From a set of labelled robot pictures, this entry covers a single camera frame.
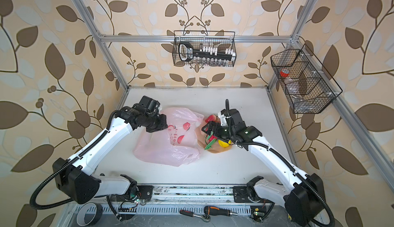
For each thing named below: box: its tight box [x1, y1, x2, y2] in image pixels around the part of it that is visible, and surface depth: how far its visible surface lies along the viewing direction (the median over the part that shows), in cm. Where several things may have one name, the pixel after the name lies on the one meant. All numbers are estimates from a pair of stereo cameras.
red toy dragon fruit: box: [204, 130, 218, 150], surface depth 87 cm
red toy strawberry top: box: [205, 114, 217, 123], surface depth 95 cm
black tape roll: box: [76, 202, 104, 227], surface depth 70 cm
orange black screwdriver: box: [203, 205, 238, 217], surface depth 69 cm
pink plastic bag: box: [132, 107, 205, 167], surface depth 85 cm
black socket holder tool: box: [178, 41, 236, 63], surface depth 85 cm
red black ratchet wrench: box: [179, 209, 211, 223], surface depth 69 cm
